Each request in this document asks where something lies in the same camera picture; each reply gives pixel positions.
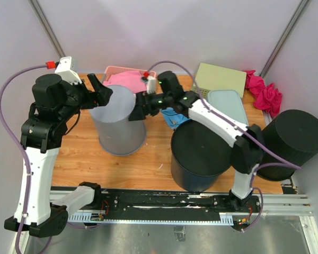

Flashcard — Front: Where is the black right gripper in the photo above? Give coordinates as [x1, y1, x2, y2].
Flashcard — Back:
[129, 89, 173, 121]

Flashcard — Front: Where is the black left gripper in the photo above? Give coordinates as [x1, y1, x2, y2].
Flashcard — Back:
[58, 72, 113, 121]

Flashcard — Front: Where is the grey round bin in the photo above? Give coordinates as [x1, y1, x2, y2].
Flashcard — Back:
[89, 85, 146, 156]

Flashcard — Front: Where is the pale green perforated tray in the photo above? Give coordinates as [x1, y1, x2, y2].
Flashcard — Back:
[195, 63, 246, 98]

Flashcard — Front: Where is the dark navy round bin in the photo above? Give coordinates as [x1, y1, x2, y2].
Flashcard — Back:
[171, 120, 232, 193]

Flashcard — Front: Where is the light blue perforated basket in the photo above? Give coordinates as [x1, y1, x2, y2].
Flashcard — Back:
[207, 90, 249, 125]

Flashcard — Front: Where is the large black ribbed bin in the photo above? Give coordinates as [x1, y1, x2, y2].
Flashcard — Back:
[255, 108, 318, 182]

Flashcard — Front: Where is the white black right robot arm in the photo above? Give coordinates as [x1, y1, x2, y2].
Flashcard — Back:
[128, 71, 264, 212]

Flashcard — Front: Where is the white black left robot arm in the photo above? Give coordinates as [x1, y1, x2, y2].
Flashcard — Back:
[4, 74, 113, 238]

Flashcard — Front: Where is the pink perforated basket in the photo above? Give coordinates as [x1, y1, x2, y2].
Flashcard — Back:
[103, 66, 156, 87]

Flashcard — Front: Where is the light pink cloth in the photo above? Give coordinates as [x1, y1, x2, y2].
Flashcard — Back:
[103, 70, 146, 94]

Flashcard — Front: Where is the blue cartoon cloth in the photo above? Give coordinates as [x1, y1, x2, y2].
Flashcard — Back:
[160, 107, 189, 130]

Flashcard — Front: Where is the magenta crumpled cloth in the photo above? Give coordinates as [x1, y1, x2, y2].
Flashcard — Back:
[244, 70, 282, 118]

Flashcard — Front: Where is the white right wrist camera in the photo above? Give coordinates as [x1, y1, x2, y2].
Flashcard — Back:
[140, 71, 157, 94]

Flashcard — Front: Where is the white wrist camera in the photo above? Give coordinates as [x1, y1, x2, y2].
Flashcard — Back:
[140, 71, 157, 94]
[46, 56, 82, 85]

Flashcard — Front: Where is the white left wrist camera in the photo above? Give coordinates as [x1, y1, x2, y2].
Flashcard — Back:
[46, 56, 82, 85]

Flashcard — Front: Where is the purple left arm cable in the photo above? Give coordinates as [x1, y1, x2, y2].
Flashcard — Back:
[0, 65, 54, 254]

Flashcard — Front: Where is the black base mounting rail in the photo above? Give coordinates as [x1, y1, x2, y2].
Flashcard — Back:
[51, 186, 263, 222]

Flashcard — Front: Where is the left aluminium frame post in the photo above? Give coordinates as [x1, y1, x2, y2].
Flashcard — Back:
[28, 0, 65, 58]

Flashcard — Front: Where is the aluminium frame post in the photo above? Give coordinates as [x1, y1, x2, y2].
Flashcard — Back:
[259, 0, 312, 78]
[28, 0, 65, 58]

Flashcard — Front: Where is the slotted grey cable duct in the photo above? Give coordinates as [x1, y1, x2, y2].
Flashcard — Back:
[68, 209, 234, 225]

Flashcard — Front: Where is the right aluminium frame post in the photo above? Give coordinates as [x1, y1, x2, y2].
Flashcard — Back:
[259, 0, 312, 78]

